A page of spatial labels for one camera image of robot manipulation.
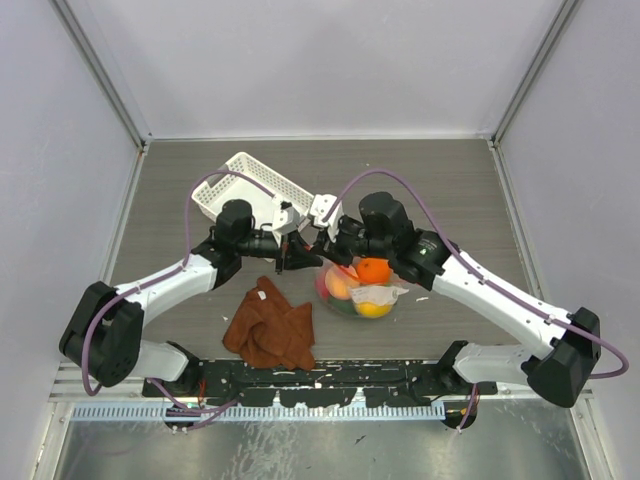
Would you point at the white slotted cable duct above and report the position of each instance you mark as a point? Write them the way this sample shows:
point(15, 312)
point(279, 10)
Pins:
point(156, 411)

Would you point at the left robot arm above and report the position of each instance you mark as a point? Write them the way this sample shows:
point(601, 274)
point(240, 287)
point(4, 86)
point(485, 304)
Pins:
point(104, 335)

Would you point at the orange fruit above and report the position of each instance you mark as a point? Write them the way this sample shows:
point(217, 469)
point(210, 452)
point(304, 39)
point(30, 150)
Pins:
point(373, 271)

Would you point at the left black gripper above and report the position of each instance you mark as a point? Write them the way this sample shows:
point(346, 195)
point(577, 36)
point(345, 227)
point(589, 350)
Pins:
point(297, 254)

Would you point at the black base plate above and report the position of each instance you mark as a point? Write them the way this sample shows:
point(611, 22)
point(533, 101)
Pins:
point(393, 383)

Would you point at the pink peach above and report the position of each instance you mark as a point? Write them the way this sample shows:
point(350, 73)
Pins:
point(339, 285)

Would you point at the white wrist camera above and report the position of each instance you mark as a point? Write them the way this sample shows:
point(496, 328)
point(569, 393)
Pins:
point(325, 213)
point(287, 216)

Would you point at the white plastic basket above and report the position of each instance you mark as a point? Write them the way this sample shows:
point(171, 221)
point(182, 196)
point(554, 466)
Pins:
point(246, 178)

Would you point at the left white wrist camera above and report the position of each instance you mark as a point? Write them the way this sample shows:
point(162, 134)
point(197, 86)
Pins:
point(287, 216)

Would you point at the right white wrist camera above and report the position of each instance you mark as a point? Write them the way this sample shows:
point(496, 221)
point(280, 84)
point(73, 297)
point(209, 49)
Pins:
point(325, 213)

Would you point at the aluminium frame post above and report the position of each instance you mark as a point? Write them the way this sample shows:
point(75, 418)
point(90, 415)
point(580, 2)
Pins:
point(551, 38)
point(78, 19)

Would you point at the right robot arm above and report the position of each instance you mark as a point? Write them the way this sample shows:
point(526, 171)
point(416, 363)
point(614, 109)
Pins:
point(557, 349)

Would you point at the right aluminium frame post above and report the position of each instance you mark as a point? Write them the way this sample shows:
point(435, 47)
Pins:
point(551, 38)

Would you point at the dark green avocado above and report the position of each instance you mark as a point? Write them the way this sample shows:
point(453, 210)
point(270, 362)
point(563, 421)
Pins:
point(344, 306)

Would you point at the clear zip top bag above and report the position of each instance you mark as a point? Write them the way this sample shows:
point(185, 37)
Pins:
point(380, 294)

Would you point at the brown cloth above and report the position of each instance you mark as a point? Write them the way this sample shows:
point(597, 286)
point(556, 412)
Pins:
point(267, 331)

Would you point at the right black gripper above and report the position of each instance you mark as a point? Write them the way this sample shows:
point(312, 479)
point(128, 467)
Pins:
point(333, 249)

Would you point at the left aluminium frame post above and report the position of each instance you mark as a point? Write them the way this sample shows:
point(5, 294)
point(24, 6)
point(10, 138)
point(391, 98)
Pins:
point(78, 19)

